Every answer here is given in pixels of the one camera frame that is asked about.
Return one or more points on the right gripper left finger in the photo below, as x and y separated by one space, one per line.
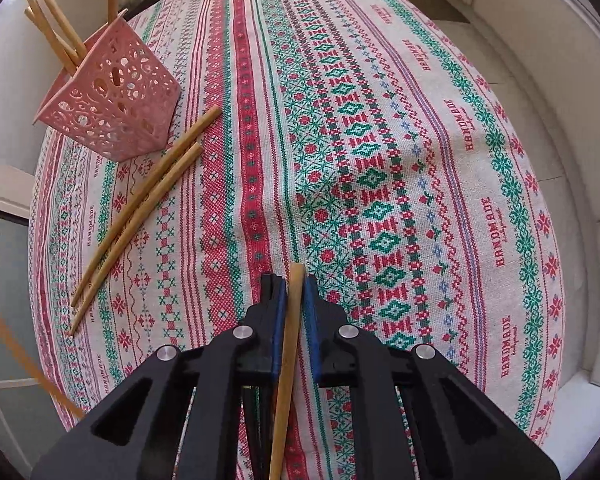
177 415

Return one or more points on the pink perforated utensil holder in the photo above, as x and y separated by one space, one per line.
120 101

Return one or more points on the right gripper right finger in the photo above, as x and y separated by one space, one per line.
414 414

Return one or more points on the black chopstick gold band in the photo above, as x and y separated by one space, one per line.
266 398
250 405

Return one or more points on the wooden chopstick leaning in holder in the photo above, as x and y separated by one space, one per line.
75 40

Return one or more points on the patterned woven tablecloth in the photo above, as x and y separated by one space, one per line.
355 138

